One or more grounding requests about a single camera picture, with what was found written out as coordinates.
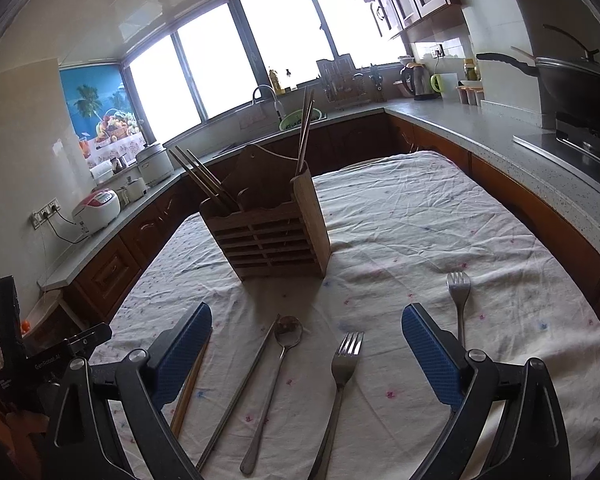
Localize wall power outlet strip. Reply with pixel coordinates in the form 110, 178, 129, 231
31, 199, 62, 228

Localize metal spoon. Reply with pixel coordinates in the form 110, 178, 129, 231
240, 315, 304, 477

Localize wooden base cabinets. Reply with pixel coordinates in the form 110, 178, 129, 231
35, 112, 600, 346

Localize knife and cutting board rack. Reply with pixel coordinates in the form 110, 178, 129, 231
316, 54, 373, 108

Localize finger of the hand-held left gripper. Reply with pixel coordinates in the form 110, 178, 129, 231
0, 275, 28, 376
66, 323, 114, 358

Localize small white cooker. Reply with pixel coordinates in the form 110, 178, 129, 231
115, 176, 148, 203

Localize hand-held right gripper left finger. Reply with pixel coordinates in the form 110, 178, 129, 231
39, 302, 214, 480

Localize metal fork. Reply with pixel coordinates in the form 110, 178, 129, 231
307, 331, 366, 480
446, 271, 472, 351

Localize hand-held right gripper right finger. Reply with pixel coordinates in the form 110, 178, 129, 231
401, 303, 572, 480

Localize electric kettle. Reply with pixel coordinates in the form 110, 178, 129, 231
399, 62, 431, 100

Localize large kitchen window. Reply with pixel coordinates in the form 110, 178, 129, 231
121, 0, 416, 143

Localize wok lid with handle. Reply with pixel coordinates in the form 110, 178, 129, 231
510, 24, 600, 73

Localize wooden slatted utensil holder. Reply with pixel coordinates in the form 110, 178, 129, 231
199, 144, 332, 281

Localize grey kitchen countertop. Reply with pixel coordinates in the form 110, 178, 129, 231
37, 97, 600, 291

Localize chrome kitchen faucet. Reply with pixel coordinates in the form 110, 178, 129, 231
251, 85, 284, 122

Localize white floral tablecloth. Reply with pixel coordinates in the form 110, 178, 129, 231
87, 150, 600, 480

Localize white plastic container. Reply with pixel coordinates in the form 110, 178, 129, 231
89, 160, 115, 183

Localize green colander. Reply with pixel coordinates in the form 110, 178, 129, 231
279, 108, 322, 131

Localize black wok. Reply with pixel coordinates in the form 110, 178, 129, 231
476, 52, 600, 121

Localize gas stove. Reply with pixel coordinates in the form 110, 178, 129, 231
512, 112, 600, 196

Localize white container with green handle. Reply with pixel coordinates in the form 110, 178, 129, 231
430, 73, 459, 97

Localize tropical beach wall poster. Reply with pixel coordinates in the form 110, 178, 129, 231
59, 65, 147, 171

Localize light wooden chopstick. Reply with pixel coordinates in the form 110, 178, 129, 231
299, 90, 316, 172

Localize white and red rice cooker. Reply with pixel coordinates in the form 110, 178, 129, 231
71, 188, 121, 235

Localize black power cable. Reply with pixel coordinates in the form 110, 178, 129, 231
45, 215, 91, 245

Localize large white cooker pot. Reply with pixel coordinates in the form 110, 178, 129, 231
135, 142, 174, 187

